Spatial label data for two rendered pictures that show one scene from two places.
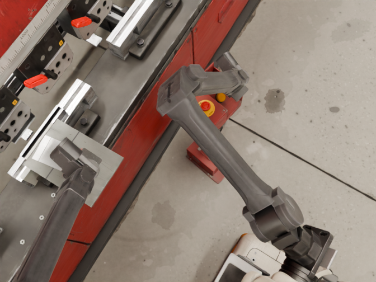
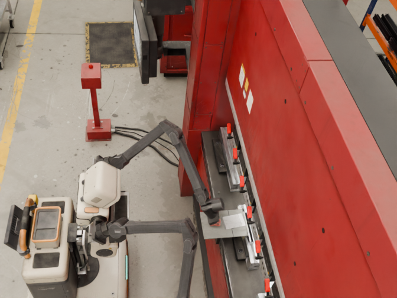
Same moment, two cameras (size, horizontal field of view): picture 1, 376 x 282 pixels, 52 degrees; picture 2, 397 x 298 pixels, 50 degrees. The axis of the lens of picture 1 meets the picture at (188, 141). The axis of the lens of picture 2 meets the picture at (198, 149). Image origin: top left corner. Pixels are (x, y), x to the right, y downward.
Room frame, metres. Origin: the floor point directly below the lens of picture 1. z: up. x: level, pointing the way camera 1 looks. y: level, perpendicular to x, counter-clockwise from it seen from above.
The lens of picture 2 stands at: (1.00, -0.80, 3.20)
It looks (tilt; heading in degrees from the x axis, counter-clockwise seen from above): 50 degrees down; 128
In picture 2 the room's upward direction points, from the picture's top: 9 degrees clockwise
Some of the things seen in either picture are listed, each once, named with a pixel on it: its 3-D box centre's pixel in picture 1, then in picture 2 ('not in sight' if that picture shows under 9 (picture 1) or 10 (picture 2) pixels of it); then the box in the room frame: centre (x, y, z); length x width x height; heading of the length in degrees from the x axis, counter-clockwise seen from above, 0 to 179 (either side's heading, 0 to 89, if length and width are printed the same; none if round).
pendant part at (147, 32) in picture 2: not in sight; (145, 42); (-0.82, 0.79, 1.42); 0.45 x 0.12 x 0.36; 147
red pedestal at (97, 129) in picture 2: not in sight; (94, 103); (-1.44, 0.72, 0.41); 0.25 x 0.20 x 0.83; 52
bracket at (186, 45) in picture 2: not in sight; (181, 60); (-0.74, 1.06, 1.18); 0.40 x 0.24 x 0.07; 142
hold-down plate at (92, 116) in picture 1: (69, 147); (236, 237); (0.45, 0.41, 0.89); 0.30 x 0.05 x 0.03; 142
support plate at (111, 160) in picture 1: (74, 161); (223, 223); (0.37, 0.36, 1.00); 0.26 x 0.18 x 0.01; 52
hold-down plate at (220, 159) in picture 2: not in sight; (219, 155); (-0.05, 0.80, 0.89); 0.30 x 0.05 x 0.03; 142
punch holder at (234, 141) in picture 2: not in sight; (240, 140); (0.12, 0.74, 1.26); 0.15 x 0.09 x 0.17; 142
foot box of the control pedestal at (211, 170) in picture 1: (213, 155); not in sight; (0.59, -0.13, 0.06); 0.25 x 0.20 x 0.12; 41
